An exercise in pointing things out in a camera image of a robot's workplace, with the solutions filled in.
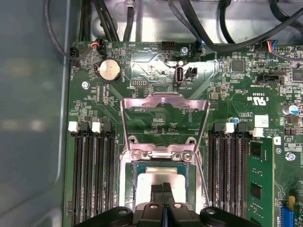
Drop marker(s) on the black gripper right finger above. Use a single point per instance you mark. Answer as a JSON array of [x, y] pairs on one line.
[[180, 215]]

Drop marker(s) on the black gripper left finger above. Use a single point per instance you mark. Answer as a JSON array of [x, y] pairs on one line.
[[156, 212]]

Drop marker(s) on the silver CPU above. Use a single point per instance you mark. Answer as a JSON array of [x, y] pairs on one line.
[[144, 186]]

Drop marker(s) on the thin metal locking lever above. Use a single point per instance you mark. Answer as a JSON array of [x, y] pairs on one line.
[[203, 179]]

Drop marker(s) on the CPU socket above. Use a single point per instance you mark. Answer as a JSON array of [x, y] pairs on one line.
[[124, 184]]

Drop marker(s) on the black RAM slot white clip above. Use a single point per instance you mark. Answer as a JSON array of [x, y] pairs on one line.
[[99, 177], [227, 177], [258, 132], [77, 177]]

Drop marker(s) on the green RAM stick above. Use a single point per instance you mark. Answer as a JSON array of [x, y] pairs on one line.
[[267, 170]]

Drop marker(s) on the blue board connector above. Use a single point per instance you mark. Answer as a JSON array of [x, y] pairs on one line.
[[287, 216]]

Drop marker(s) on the blue-top capacitor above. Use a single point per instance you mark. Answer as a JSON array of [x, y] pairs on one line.
[[235, 120], [293, 108]]

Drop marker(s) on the white barcode sticker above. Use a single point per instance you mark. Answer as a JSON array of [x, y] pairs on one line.
[[261, 121]]

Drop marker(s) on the silver motherboard screw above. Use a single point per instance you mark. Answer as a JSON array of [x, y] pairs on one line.
[[290, 156], [183, 50], [85, 85]]

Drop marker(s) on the green motherboard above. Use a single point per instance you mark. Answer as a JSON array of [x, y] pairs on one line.
[[239, 104]]

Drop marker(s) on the internal USB port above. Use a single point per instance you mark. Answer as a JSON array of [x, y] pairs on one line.
[[179, 75]]

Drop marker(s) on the silver coin cell battery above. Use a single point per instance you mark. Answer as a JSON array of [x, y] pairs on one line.
[[109, 69]]

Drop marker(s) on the black square chip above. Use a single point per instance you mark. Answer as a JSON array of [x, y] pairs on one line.
[[237, 65]]

